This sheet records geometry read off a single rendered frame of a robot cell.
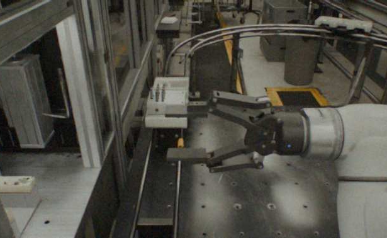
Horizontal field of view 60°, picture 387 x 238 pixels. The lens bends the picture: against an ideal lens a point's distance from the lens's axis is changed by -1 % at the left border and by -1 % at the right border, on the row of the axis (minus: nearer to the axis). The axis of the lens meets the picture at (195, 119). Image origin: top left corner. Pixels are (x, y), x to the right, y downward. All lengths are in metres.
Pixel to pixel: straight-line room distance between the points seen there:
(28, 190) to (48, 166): 0.16
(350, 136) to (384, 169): 0.07
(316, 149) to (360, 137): 0.07
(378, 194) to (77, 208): 0.58
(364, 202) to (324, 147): 0.10
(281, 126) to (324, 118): 0.07
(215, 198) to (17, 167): 0.58
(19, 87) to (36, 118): 0.09
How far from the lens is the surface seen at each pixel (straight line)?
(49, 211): 0.80
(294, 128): 0.57
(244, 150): 0.59
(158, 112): 1.14
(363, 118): 0.60
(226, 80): 3.67
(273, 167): 1.26
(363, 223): 0.60
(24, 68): 0.89
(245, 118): 0.57
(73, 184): 0.85
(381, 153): 0.60
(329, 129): 0.58
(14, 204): 0.83
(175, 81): 1.43
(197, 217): 1.05
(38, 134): 0.96
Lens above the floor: 1.43
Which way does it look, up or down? 29 degrees down
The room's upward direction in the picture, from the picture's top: straight up
